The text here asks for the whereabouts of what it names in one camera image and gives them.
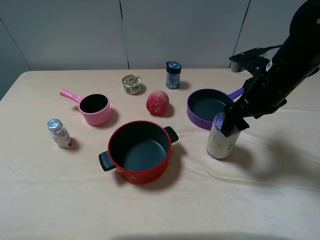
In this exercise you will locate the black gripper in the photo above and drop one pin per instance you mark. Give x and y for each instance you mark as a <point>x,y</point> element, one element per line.
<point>260,97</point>

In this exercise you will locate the white roll purple wrap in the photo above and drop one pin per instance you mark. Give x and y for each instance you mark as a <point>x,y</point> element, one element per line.
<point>219,146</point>

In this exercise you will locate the pink saucepan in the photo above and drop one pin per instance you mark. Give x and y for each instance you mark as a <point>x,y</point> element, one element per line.
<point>95,108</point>

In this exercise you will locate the cream tablecloth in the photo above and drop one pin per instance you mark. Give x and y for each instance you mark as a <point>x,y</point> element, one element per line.
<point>267,189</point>

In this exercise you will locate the small tin can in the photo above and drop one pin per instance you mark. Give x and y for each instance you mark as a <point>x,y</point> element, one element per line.
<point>132,84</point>

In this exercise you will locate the red pot black handles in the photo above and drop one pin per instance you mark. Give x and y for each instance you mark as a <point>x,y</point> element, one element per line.
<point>139,151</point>

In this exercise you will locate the small foil-capped bottle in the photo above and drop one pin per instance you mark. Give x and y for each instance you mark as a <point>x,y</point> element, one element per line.
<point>59,133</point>

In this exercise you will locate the purple frying pan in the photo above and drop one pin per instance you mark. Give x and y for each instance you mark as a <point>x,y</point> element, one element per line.
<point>204,104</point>

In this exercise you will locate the red peach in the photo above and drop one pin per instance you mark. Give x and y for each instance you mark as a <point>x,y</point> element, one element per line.
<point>157,102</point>

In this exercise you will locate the blue labelled jar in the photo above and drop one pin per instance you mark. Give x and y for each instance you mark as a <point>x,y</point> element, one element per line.
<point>173,72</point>

